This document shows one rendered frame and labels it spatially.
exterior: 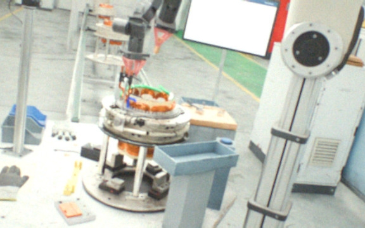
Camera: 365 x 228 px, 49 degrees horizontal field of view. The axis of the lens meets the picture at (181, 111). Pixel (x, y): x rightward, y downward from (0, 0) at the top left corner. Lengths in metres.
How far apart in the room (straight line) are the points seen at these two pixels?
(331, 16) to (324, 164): 2.74
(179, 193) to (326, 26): 0.63
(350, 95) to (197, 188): 2.58
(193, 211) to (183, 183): 0.11
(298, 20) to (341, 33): 0.12
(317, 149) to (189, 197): 2.54
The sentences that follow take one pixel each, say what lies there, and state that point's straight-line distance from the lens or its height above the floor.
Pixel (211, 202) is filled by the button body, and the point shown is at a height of 0.81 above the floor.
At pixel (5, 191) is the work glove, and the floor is 0.79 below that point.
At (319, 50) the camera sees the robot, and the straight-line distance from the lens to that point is 1.13.
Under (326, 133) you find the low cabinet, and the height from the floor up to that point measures 0.59.
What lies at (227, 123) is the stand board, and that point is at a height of 1.06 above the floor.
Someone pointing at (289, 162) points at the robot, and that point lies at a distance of 1.25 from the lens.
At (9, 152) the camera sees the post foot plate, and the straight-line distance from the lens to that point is 1.72.
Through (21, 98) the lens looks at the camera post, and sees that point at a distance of 1.63.
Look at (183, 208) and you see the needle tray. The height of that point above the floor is 0.90.
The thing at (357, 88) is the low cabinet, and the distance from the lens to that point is 3.67.
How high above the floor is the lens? 1.51
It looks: 16 degrees down
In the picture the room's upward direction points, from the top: 11 degrees clockwise
